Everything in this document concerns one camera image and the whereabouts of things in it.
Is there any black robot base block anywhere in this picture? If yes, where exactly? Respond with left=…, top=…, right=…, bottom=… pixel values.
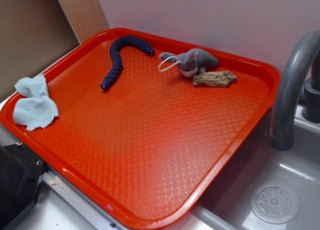
left=0, top=143, right=47, bottom=230

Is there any light blue cloth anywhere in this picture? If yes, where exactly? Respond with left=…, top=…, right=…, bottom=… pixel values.
left=12, top=74, right=59, bottom=132

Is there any orange plastic tray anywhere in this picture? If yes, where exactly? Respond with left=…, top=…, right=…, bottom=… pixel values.
left=0, top=28, right=280, bottom=230

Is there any grey plush bunny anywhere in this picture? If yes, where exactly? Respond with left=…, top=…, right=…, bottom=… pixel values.
left=158, top=48, right=219, bottom=78

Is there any brown driftwood piece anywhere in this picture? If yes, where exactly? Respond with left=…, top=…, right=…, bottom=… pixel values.
left=192, top=71, right=238, bottom=88

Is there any grey sink faucet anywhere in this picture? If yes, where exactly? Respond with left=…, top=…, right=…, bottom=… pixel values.
left=270, top=30, right=320, bottom=151

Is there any grey toy sink basin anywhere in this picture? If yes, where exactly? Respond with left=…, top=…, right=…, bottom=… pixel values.
left=192, top=107, right=320, bottom=230

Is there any brown cardboard panel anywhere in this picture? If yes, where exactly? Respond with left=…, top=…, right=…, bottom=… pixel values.
left=0, top=0, right=109, bottom=100

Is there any round sink drain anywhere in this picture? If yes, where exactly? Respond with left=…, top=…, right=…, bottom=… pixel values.
left=249, top=181, right=301, bottom=225

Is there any dark blue rope toy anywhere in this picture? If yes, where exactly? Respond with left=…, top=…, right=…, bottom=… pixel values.
left=100, top=35, right=156, bottom=91

